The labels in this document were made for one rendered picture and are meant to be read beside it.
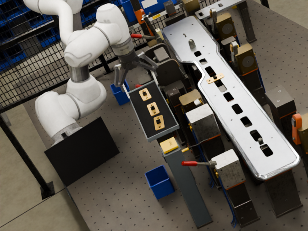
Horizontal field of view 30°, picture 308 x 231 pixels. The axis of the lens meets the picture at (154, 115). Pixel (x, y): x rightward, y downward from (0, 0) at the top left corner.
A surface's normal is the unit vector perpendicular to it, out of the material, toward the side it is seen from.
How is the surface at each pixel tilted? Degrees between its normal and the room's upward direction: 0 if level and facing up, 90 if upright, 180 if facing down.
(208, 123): 90
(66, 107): 52
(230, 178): 90
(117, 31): 89
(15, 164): 0
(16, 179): 0
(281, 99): 0
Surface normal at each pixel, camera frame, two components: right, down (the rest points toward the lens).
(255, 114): -0.33, -0.73
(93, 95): 0.71, 0.28
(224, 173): 0.25, 0.53
